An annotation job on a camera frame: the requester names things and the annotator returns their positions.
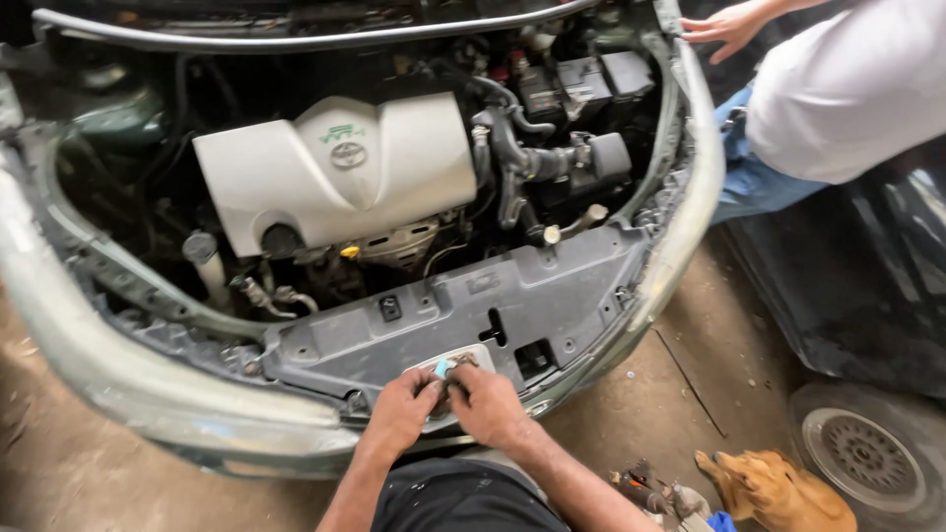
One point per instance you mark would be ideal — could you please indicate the black car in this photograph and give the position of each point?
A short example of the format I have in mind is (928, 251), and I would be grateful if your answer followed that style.
(872, 295)

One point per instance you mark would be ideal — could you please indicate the metal air conditioning pipes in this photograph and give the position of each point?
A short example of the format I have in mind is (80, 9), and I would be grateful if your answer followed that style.
(273, 297)

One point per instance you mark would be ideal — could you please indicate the black oil filler cap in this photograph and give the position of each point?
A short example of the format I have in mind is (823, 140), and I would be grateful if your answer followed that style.
(281, 241)

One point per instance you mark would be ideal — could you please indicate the grey radiator support cover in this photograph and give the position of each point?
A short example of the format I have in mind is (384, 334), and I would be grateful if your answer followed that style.
(458, 310)

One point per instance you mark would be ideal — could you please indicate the grey pipe with white cap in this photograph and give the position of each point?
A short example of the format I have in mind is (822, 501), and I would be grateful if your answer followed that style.
(580, 222)

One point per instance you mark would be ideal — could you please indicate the person's left fingers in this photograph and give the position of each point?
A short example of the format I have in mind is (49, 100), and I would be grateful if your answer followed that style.
(427, 386)

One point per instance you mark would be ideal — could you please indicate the white engine cover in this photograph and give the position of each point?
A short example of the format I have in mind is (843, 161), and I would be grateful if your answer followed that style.
(332, 185)

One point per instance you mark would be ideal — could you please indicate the heap of hand tools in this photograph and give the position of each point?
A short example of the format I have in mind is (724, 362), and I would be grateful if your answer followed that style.
(650, 495)

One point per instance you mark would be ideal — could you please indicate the brown dog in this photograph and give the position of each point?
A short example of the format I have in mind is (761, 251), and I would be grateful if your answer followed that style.
(776, 491)

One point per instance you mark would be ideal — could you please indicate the black car battery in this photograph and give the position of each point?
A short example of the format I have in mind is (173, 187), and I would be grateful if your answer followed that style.
(584, 85)

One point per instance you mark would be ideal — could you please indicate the small blue plastic part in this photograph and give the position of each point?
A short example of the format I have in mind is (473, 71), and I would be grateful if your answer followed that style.
(442, 367)

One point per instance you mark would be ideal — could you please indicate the white reservoir with grey cap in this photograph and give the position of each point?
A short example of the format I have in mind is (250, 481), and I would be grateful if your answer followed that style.
(201, 249)

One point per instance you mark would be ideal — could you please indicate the person's right hand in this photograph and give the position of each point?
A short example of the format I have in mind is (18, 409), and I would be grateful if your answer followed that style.
(488, 406)

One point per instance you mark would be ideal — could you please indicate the car wheel with silver rim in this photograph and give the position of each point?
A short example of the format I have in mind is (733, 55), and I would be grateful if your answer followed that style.
(865, 458)

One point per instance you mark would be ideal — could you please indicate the person's right fingers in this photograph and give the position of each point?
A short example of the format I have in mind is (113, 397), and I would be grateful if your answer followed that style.
(462, 384)

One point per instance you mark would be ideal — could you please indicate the person's left hand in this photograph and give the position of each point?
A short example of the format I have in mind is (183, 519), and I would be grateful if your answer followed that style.
(395, 414)

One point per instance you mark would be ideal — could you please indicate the person's black shorts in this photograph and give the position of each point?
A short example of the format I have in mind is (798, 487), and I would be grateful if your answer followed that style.
(458, 499)

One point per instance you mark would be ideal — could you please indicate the white plastic tray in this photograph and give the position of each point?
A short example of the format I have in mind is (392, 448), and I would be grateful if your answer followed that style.
(480, 353)

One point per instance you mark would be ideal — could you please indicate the small dark car part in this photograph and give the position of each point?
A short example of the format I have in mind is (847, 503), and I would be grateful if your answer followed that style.
(443, 405)

